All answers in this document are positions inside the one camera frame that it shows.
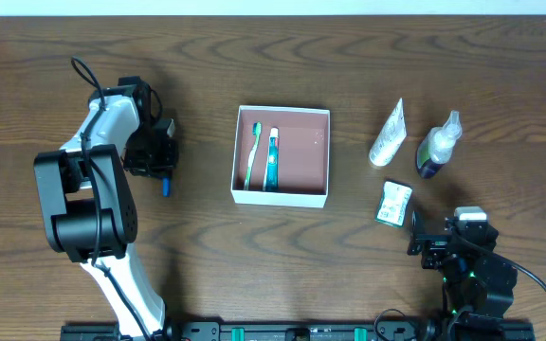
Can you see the green and white packet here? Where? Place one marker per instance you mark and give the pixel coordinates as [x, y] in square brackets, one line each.
[393, 204]

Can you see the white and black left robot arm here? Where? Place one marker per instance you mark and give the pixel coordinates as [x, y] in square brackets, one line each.
[89, 212]

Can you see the green and white toothbrush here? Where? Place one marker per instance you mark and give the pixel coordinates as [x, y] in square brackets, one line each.
[257, 130]

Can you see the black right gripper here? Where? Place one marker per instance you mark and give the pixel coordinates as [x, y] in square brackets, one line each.
[430, 242]

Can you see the teal toothpaste tube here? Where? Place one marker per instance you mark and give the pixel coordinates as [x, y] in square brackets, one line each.
[271, 169]

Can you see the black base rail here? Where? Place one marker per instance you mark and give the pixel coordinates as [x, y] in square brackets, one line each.
[213, 331]

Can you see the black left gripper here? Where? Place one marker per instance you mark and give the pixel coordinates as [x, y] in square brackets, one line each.
[149, 166]

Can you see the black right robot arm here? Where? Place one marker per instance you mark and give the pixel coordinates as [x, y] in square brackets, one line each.
[462, 253]

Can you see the white box with red interior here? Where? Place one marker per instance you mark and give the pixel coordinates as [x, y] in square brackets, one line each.
[304, 156]

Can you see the clear spray bottle dark liquid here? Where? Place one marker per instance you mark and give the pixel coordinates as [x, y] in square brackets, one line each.
[437, 147]

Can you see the white cream tube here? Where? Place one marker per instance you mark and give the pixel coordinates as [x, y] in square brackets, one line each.
[390, 137]

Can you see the blue disposable razor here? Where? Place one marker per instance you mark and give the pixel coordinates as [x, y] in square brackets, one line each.
[166, 186]

